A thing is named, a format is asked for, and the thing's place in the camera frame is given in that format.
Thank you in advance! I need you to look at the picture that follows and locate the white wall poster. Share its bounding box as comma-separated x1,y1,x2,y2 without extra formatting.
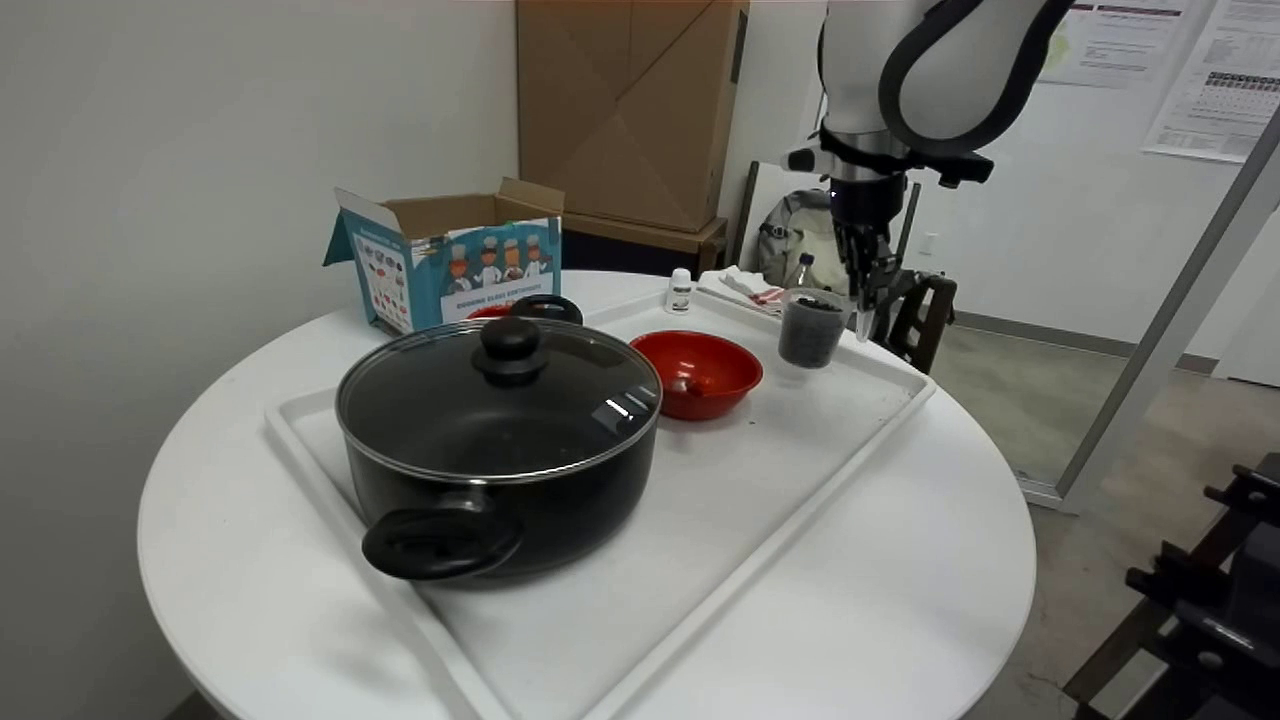
1148,0,1280,168
1044,0,1217,96

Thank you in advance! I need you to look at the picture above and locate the white rectangular tray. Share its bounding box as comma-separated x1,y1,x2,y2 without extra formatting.
260,282,935,720

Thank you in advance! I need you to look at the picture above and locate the dark chair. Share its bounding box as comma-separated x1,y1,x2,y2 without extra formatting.
872,266,959,375

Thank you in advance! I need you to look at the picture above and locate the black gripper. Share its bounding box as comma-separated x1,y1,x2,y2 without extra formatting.
829,170,911,318

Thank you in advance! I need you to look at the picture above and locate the white towel with red stripes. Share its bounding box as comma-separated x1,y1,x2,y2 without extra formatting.
698,265,821,331

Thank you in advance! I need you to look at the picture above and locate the grey beige backpack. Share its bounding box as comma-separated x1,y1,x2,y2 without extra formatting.
754,185,925,336

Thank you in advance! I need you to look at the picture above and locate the blue cardboard box with chefs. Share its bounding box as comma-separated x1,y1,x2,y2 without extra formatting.
320,174,569,339

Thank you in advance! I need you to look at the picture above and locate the large brown cardboard box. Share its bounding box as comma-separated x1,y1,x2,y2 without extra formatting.
511,0,754,234

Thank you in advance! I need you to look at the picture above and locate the white metal frame post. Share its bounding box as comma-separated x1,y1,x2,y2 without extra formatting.
1024,113,1280,514

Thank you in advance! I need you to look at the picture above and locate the black cooking pot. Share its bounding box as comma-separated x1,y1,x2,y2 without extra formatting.
331,292,669,589

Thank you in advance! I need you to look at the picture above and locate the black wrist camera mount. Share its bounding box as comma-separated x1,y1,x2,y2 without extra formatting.
785,133,995,191

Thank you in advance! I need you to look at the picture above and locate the red plastic bowl with handle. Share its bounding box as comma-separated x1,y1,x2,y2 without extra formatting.
629,326,769,424

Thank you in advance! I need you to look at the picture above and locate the black metal stand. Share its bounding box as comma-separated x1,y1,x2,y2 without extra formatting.
1063,451,1280,720

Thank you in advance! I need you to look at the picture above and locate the glass pot lid black knob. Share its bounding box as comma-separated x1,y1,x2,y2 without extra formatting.
331,313,669,488

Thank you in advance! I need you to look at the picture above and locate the small dark grey cup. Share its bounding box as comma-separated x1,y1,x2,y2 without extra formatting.
777,287,858,373

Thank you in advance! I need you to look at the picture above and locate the small white bottle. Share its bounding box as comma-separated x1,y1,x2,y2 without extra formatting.
665,265,702,315

